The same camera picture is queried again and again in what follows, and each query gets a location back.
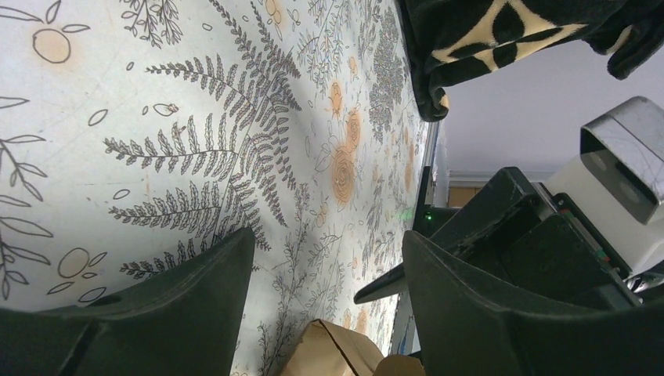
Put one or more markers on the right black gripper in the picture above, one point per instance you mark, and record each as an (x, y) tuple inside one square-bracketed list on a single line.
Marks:
[(498, 251)]

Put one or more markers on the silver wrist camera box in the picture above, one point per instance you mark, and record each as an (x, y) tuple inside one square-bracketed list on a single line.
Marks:
[(623, 150)]

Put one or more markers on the brown cardboard box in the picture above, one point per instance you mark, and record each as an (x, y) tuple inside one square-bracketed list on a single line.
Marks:
[(329, 349)]

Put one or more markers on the floral patterned table mat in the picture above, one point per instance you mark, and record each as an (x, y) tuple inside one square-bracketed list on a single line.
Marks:
[(136, 135)]

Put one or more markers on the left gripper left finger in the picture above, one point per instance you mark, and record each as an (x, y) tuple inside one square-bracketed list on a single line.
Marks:
[(183, 321)]

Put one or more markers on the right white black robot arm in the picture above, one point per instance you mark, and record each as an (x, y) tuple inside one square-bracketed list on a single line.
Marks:
[(631, 249)]

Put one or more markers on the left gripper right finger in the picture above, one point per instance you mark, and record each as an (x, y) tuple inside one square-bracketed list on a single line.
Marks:
[(470, 322)]

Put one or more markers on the black floral blanket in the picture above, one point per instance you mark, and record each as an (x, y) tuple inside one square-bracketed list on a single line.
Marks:
[(451, 42)]

